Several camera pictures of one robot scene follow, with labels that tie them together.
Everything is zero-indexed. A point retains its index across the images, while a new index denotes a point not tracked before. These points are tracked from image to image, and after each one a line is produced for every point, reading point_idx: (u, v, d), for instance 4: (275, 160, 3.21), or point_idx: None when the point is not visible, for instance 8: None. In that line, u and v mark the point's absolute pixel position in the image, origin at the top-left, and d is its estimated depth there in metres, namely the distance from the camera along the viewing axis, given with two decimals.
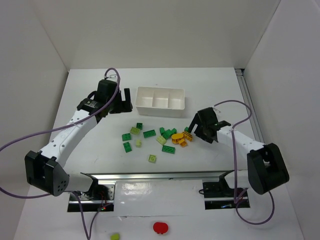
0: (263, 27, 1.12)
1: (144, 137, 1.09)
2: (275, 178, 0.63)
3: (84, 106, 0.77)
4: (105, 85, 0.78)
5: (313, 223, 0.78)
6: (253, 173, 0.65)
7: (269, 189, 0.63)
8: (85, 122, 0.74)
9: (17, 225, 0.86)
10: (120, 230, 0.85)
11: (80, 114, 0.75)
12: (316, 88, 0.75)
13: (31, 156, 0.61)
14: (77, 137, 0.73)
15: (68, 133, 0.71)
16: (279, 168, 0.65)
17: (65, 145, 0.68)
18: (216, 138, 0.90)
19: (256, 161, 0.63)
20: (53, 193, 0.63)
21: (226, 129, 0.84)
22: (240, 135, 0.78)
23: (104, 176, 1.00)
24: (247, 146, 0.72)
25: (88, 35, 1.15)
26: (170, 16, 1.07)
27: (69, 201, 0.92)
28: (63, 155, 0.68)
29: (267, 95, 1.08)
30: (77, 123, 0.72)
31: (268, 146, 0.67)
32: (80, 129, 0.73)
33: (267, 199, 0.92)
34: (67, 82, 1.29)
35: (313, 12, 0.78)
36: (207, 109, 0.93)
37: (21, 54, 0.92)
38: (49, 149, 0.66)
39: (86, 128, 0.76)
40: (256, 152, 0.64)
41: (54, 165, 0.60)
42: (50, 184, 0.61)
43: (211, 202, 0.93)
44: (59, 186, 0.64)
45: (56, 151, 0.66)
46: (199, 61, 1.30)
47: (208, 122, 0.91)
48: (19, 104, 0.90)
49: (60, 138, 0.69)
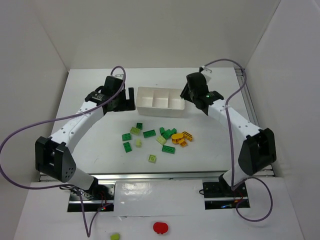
0: (264, 27, 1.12)
1: (144, 137, 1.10)
2: (264, 161, 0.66)
3: (91, 98, 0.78)
4: (112, 79, 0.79)
5: (313, 224, 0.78)
6: (245, 156, 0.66)
7: (257, 171, 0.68)
8: (93, 112, 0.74)
9: (17, 225, 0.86)
10: (121, 231, 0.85)
11: (88, 105, 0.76)
12: (316, 88, 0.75)
13: (41, 141, 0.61)
14: (84, 126, 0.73)
15: (77, 121, 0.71)
16: (270, 152, 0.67)
17: (74, 132, 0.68)
18: (205, 111, 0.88)
19: (251, 147, 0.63)
20: (61, 179, 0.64)
21: (219, 105, 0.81)
22: (236, 115, 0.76)
23: (105, 176, 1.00)
24: (242, 130, 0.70)
25: (89, 35, 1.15)
26: (170, 15, 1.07)
27: (69, 201, 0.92)
28: (72, 142, 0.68)
29: (267, 95, 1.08)
30: (85, 113, 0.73)
31: (263, 131, 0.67)
32: (88, 119, 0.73)
33: (266, 198, 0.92)
34: (67, 82, 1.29)
35: (313, 13, 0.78)
36: (197, 76, 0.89)
37: (21, 54, 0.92)
38: (59, 136, 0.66)
39: (93, 119, 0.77)
40: (252, 138, 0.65)
41: (63, 150, 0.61)
42: (59, 169, 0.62)
43: (211, 202, 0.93)
44: (67, 172, 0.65)
45: (66, 137, 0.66)
46: (199, 61, 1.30)
47: (198, 92, 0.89)
48: (19, 103, 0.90)
49: (69, 125, 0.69)
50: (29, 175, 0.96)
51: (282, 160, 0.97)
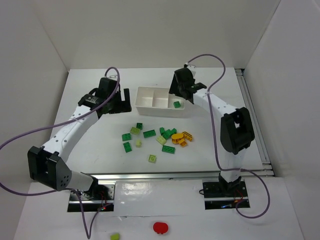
0: (264, 27, 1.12)
1: (144, 137, 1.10)
2: (244, 139, 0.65)
3: (85, 101, 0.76)
4: (107, 81, 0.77)
5: (313, 224, 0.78)
6: (224, 134, 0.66)
7: (238, 148, 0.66)
8: (86, 118, 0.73)
9: (17, 225, 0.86)
10: (121, 230, 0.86)
11: (81, 109, 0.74)
12: (316, 88, 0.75)
13: (34, 151, 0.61)
14: (78, 132, 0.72)
15: (70, 128, 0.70)
16: (248, 129, 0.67)
17: (68, 139, 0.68)
18: (191, 100, 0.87)
19: (227, 123, 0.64)
20: (56, 188, 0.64)
21: (202, 91, 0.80)
22: (216, 99, 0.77)
23: (105, 176, 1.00)
24: (220, 110, 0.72)
25: (88, 35, 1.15)
26: (170, 16, 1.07)
27: (69, 201, 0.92)
28: (65, 150, 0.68)
29: (267, 95, 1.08)
30: (78, 119, 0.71)
31: (240, 110, 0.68)
32: (82, 125, 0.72)
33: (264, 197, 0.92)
34: (67, 83, 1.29)
35: (313, 13, 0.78)
36: (183, 70, 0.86)
37: (21, 54, 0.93)
38: (52, 145, 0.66)
39: (87, 123, 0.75)
40: (229, 115, 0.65)
41: (56, 159, 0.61)
42: (53, 178, 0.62)
43: (211, 202, 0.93)
44: (62, 181, 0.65)
45: (59, 147, 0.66)
46: (199, 61, 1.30)
47: (185, 84, 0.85)
48: (19, 104, 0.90)
49: (62, 133, 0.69)
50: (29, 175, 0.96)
51: (282, 160, 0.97)
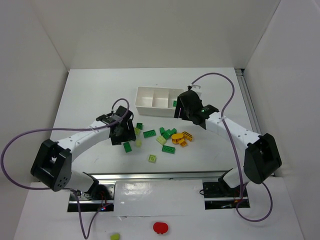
0: (264, 27, 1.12)
1: (145, 137, 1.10)
2: (270, 167, 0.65)
3: (103, 118, 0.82)
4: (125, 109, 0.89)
5: (313, 224, 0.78)
6: (250, 166, 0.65)
7: (264, 178, 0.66)
8: (101, 130, 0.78)
9: (17, 225, 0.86)
10: (120, 230, 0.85)
11: (98, 123, 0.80)
12: (316, 88, 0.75)
13: (46, 144, 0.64)
14: (91, 141, 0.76)
15: (85, 134, 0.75)
16: (274, 156, 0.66)
17: (80, 142, 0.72)
18: (204, 125, 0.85)
19: (254, 155, 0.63)
20: (53, 187, 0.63)
21: (215, 117, 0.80)
22: (233, 124, 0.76)
23: (104, 176, 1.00)
24: (242, 138, 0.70)
25: (88, 35, 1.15)
26: (170, 16, 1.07)
27: (69, 201, 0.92)
28: (76, 151, 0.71)
29: (267, 95, 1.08)
30: (94, 129, 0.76)
31: (263, 137, 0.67)
32: (96, 135, 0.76)
33: (266, 199, 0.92)
34: (67, 83, 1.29)
35: (313, 13, 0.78)
36: (189, 93, 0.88)
37: (20, 54, 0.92)
38: (66, 142, 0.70)
39: (99, 137, 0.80)
40: (254, 146, 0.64)
41: (66, 155, 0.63)
42: (55, 175, 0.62)
43: (211, 202, 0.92)
44: (60, 181, 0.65)
45: (71, 145, 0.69)
46: (199, 61, 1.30)
47: (193, 108, 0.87)
48: (19, 103, 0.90)
49: (77, 135, 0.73)
50: (29, 175, 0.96)
51: (282, 160, 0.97)
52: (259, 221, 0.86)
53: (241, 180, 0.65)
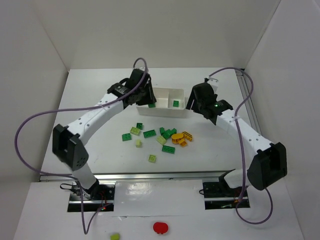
0: (264, 27, 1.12)
1: (144, 137, 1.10)
2: (275, 175, 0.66)
3: (114, 90, 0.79)
4: (139, 73, 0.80)
5: (313, 224, 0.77)
6: (255, 171, 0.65)
7: (268, 185, 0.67)
8: (112, 105, 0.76)
9: (17, 225, 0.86)
10: (120, 230, 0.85)
11: (109, 97, 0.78)
12: (316, 88, 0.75)
13: (58, 129, 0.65)
14: (102, 118, 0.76)
15: (95, 113, 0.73)
16: (281, 166, 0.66)
17: (90, 124, 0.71)
18: (213, 120, 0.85)
19: (262, 163, 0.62)
20: (72, 167, 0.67)
21: (228, 115, 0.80)
22: (246, 126, 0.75)
23: (105, 176, 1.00)
24: (253, 143, 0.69)
25: (89, 35, 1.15)
26: (170, 15, 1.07)
27: (69, 201, 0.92)
28: (87, 133, 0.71)
29: (267, 94, 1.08)
30: (104, 106, 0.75)
31: (274, 146, 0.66)
32: (106, 112, 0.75)
33: (266, 201, 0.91)
34: (67, 83, 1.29)
35: (313, 13, 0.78)
36: (203, 85, 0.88)
37: (21, 54, 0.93)
38: (75, 126, 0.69)
39: (112, 111, 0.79)
40: (263, 154, 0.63)
41: (76, 141, 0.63)
42: (70, 159, 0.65)
43: (211, 202, 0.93)
44: (78, 162, 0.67)
45: (81, 129, 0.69)
46: (199, 61, 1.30)
47: (206, 101, 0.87)
48: (19, 103, 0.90)
49: (87, 117, 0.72)
50: (29, 175, 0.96)
51: None
52: (258, 224, 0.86)
53: (243, 182, 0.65)
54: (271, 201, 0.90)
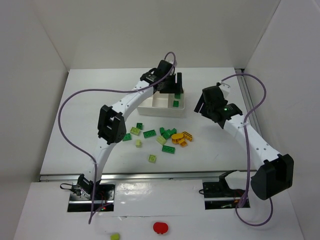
0: (264, 27, 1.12)
1: (144, 137, 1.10)
2: (279, 185, 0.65)
3: (145, 78, 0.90)
4: (165, 63, 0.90)
5: (313, 224, 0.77)
6: (260, 180, 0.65)
7: (271, 194, 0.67)
8: (146, 91, 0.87)
9: (17, 225, 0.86)
10: (120, 231, 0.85)
11: (142, 84, 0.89)
12: (316, 88, 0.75)
13: (104, 109, 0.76)
14: (137, 101, 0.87)
15: (132, 97, 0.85)
16: (287, 179, 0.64)
17: (129, 106, 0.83)
18: (221, 123, 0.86)
19: (268, 174, 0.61)
20: (115, 140, 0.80)
21: (237, 121, 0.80)
22: (254, 134, 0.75)
23: (107, 176, 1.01)
24: (260, 153, 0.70)
25: (89, 35, 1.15)
26: (170, 15, 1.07)
27: (69, 201, 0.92)
28: (127, 113, 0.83)
29: (267, 94, 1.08)
30: (139, 90, 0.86)
31: (282, 157, 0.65)
32: (141, 96, 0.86)
33: (266, 204, 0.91)
34: (67, 83, 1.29)
35: (313, 12, 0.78)
36: (213, 89, 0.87)
37: (21, 54, 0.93)
38: (118, 107, 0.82)
39: (145, 96, 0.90)
40: (270, 165, 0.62)
41: (120, 118, 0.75)
42: (114, 134, 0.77)
43: (211, 202, 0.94)
44: (119, 136, 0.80)
45: (123, 109, 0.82)
46: (199, 61, 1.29)
47: (215, 105, 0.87)
48: (19, 103, 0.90)
49: (126, 99, 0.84)
50: (29, 175, 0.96)
51: None
52: (257, 226, 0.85)
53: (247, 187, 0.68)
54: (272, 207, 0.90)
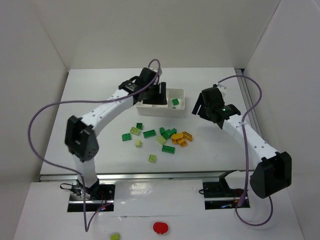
0: (264, 27, 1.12)
1: (144, 137, 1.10)
2: (277, 185, 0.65)
3: (125, 87, 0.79)
4: (148, 71, 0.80)
5: (313, 224, 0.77)
6: (258, 178, 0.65)
7: (270, 193, 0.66)
8: (124, 101, 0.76)
9: (17, 224, 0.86)
10: (120, 231, 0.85)
11: (120, 93, 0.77)
12: (316, 87, 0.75)
13: (72, 120, 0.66)
14: (113, 113, 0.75)
15: (107, 107, 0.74)
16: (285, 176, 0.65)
17: (103, 117, 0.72)
18: (220, 123, 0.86)
19: (265, 171, 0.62)
20: (84, 158, 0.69)
21: (235, 120, 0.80)
22: (252, 133, 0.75)
23: (106, 176, 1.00)
24: (258, 151, 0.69)
25: (89, 35, 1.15)
26: (170, 15, 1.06)
27: (69, 201, 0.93)
28: (99, 126, 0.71)
29: (267, 95, 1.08)
30: (116, 100, 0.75)
31: (279, 154, 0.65)
32: (118, 106, 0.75)
33: (266, 203, 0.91)
34: (67, 83, 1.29)
35: (313, 12, 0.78)
36: (212, 90, 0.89)
37: (21, 54, 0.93)
38: (89, 118, 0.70)
39: (124, 107, 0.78)
40: (268, 162, 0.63)
41: (89, 132, 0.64)
42: (83, 149, 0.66)
43: (211, 202, 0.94)
44: (89, 153, 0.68)
45: (95, 121, 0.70)
46: (199, 61, 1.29)
47: (214, 106, 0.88)
48: (19, 103, 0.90)
49: (100, 110, 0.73)
50: (29, 175, 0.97)
51: None
52: (258, 225, 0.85)
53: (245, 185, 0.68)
54: (272, 207, 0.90)
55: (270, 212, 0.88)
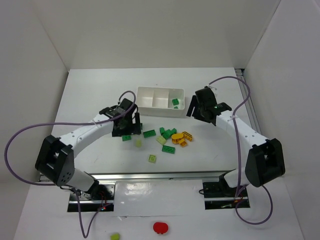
0: (264, 27, 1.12)
1: (144, 137, 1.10)
2: (272, 172, 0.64)
3: (106, 112, 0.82)
4: (129, 101, 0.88)
5: (313, 224, 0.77)
6: (251, 167, 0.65)
7: (265, 182, 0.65)
8: (104, 124, 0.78)
9: (17, 225, 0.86)
10: (120, 231, 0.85)
11: (101, 117, 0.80)
12: (316, 88, 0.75)
13: (49, 139, 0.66)
14: (93, 135, 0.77)
15: (87, 129, 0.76)
16: (278, 163, 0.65)
17: (83, 138, 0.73)
18: (214, 121, 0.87)
19: (256, 156, 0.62)
20: (57, 182, 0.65)
21: (226, 115, 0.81)
22: (243, 125, 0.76)
23: (104, 176, 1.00)
24: (249, 139, 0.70)
25: (88, 35, 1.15)
26: (170, 15, 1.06)
27: (69, 201, 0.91)
28: (77, 147, 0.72)
29: (267, 95, 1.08)
30: (97, 123, 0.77)
31: (270, 141, 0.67)
32: (98, 129, 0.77)
33: (266, 202, 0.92)
34: (67, 83, 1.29)
35: (313, 13, 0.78)
36: (205, 91, 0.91)
37: (20, 54, 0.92)
38: (68, 138, 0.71)
39: (103, 130, 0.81)
40: (258, 148, 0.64)
41: (68, 152, 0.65)
42: (58, 171, 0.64)
43: (211, 202, 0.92)
44: (64, 176, 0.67)
45: (74, 141, 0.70)
46: (199, 61, 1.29)
47: (207, 104, 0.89)
48: (19, 103, 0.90)
49: (80, 131, 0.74)
50: (29, 175, 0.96)
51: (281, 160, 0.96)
52: (259, 224, 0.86)
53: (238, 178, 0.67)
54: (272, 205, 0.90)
55: (270, 211, 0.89)
